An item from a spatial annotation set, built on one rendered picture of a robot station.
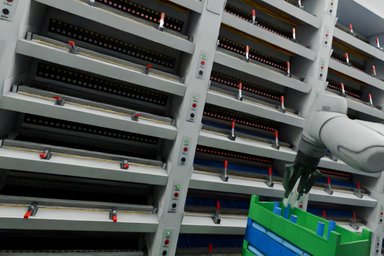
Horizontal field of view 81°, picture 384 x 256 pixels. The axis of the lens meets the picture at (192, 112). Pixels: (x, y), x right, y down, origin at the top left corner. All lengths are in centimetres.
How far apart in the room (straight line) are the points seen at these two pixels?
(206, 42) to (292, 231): 77
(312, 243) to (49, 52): 101
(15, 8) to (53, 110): 35
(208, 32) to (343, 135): 66
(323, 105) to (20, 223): 105
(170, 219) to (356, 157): 70
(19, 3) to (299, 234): 113
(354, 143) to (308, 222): 43
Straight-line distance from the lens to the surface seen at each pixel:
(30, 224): 100
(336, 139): 72
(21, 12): 98
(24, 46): 96
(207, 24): 107
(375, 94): 204
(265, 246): 89
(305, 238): 80
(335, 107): 81
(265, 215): 88
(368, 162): 69
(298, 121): 132
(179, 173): 97
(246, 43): 140
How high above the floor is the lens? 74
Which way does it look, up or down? 5 degrees up
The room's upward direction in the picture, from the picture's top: 11 degrees clockwise
